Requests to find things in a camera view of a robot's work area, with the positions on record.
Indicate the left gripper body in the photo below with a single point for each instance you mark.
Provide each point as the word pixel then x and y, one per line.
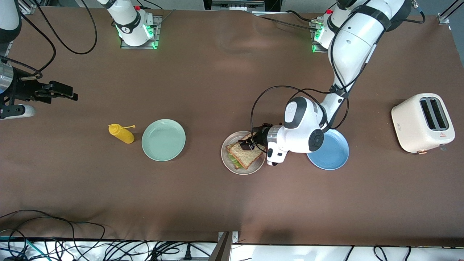
pixel 260 135

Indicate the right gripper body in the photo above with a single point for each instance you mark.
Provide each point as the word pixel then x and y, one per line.
pixel 22 89

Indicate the green lettuce leaf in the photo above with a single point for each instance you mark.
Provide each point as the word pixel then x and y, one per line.
pixel 235 160

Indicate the yellow mustard squeeze bottle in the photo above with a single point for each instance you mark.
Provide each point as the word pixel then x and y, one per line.
pixel 122 135

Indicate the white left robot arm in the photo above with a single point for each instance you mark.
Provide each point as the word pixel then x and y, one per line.
pixel 355 47

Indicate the beige plate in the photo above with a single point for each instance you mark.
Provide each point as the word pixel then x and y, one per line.
pixel 232 170

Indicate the blue plate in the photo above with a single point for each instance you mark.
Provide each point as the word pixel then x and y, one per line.
pixel 335 156

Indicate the mint green plate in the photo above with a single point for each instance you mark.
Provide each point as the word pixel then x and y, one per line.
pixel 163 141

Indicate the black power plug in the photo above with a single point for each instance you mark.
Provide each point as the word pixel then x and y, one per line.
pixel 187 253

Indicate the dark equipment box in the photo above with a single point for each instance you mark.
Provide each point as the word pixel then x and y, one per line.
pixel 239 5

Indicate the white toaster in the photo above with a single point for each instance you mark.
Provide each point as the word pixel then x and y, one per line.
pixel 409 130

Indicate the aluminium frame profile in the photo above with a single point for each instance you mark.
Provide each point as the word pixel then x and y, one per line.
pixel 28 5

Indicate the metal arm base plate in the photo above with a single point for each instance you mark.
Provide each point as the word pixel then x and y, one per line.
pixel 156 32
pixel 319 49

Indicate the metal table clamp bracket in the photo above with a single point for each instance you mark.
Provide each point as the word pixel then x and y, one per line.
pixel 223 246

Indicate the aluminium corner bracket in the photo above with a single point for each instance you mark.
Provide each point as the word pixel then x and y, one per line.
pixel 444 19

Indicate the thin black frame strut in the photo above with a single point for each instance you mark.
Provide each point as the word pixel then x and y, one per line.
pixel 449 9

